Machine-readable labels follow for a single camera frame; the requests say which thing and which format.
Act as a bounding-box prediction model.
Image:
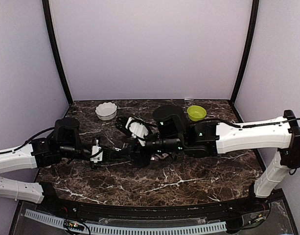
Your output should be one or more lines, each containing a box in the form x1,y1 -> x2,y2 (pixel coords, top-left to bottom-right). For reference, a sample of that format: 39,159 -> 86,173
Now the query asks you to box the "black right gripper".
115,128 -> 185,165

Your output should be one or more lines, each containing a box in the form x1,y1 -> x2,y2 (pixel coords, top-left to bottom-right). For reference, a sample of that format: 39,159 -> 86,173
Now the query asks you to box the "pink phone case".
155,153 -> 169,160

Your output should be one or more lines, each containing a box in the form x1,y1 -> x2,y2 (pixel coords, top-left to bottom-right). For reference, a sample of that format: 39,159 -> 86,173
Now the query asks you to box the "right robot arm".
115,105 -> 300,212

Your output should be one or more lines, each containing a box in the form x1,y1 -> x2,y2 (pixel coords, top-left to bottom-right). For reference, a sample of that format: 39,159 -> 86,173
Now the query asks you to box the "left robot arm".
0,117 -> 103,213

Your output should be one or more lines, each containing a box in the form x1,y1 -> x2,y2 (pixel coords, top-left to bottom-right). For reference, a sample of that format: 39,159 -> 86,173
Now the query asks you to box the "white scalloped bowl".
95,102 -> 118,121

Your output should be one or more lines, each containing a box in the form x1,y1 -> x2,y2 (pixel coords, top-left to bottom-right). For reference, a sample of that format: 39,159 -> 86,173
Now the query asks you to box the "small circuit board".
63,220 -> 85,232

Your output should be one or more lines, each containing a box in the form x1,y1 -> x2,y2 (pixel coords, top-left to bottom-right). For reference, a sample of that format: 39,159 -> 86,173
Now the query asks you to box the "green bowl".
187,105 -> 207,121

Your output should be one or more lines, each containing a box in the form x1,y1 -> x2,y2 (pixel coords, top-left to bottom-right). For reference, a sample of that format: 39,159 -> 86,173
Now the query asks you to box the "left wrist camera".
90,138 -> 117,164

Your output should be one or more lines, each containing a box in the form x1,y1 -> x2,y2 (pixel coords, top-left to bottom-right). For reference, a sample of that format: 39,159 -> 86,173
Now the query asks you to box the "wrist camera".
115,117 -> 150,146
90,138 -> 117,164

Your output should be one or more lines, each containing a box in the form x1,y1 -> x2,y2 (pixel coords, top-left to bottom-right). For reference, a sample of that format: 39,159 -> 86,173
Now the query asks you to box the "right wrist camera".
115,117 -> 150,146

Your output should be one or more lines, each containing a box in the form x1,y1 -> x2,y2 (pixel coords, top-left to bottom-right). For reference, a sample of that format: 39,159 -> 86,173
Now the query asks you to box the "white slotted cable duct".
24,209 -> 227,235

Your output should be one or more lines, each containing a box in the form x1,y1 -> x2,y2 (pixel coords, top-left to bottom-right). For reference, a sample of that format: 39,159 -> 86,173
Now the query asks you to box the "black front rail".
36,198 -> 270,221

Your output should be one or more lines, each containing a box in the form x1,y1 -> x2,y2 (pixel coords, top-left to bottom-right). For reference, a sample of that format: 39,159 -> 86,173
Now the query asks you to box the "left black frame post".
42,0 -> 73,106

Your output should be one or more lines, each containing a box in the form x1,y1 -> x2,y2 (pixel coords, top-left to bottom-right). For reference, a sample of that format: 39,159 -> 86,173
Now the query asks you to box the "black frame post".
230,0 -> 259,106
42,0 -> 73,106

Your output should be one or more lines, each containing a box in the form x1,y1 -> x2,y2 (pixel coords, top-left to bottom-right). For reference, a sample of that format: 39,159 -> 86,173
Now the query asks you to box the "right black frame post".
230,0 -> 259,106

